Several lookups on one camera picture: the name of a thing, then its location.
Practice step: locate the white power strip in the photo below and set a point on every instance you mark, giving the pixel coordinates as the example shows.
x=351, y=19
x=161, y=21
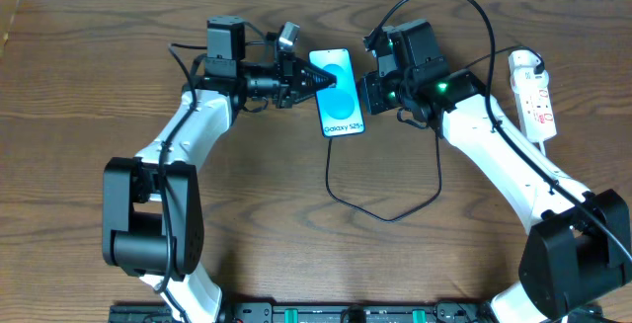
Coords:
x=532, y=97

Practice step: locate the black charger plug adapter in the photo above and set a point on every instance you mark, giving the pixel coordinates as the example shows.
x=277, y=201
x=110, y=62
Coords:
x=539, y=68

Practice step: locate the blue Galaxy smartphone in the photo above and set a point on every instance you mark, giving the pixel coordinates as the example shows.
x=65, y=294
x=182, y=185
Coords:
x=338, y=106

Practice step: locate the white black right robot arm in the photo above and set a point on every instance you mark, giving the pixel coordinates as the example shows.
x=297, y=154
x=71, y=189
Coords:
x=576, y=239

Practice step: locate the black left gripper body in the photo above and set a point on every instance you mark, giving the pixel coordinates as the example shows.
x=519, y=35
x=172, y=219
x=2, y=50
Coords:
x=286, y=82

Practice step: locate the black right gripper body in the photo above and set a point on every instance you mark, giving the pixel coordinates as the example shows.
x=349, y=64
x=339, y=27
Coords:
x=368, y=94

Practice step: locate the black mounting rail base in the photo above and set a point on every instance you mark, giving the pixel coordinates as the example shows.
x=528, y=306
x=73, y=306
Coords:
x=269, y=312

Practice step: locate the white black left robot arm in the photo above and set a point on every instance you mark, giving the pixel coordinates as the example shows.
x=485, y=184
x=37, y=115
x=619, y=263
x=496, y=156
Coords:
x=152, y=218

